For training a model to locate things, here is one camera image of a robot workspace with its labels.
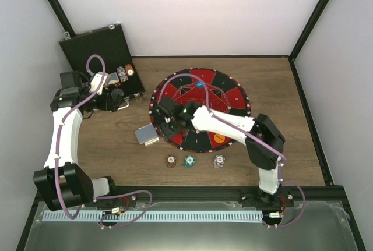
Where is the chrome case handle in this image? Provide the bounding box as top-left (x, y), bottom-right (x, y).
top-left (116, 97), bottom-right (130, 111)

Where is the boxed playing card deck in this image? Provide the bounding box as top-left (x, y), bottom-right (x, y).
top-left (107, 72), bottom-right (120, 86)

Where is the black mounting rail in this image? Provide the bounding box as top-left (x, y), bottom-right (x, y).
top-left (86, 185), bottom-right (349, 210)

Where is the brown chip stack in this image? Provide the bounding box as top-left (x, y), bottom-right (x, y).
top-left (166, 155), bottom-right (177, 168)

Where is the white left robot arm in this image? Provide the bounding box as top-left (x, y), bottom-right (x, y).
top-left (33, 71), bottom-right (119, 211)

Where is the blue purple chip stack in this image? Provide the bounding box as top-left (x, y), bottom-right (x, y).
top-left (213, 155), bottom-right (225, 168)

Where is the blue small blind button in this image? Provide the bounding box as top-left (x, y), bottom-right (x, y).
top-left (195, 80), bottom-right (205, 89)

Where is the red chip stack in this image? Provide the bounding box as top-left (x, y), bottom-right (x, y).
top-left (124, 63), bottom-right (135, 77)

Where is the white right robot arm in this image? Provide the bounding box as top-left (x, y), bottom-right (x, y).
top-left (155, 97), bottom-right (286, 206)

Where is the round red black poker mat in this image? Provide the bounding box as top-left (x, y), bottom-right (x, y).
top-left (149, 68), bottom-right (251, 153)

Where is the green chip stack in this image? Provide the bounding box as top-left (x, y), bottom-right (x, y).
top-left (184, 155), bottom-right (195, 168)

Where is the blue backed card deck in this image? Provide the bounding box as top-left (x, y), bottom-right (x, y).
top-left (135, 123), bottom-right (159, 147)

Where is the light blue slotted strip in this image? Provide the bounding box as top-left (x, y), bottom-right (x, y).
top-left (42, 210), bottom-right (263, 222)

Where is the black poker case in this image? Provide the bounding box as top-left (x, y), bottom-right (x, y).
top-left (59, 23), bottom-right (145, 109)

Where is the orange big blind button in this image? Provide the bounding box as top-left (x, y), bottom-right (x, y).
top-left (213, 133), bottom-right (226, 144)

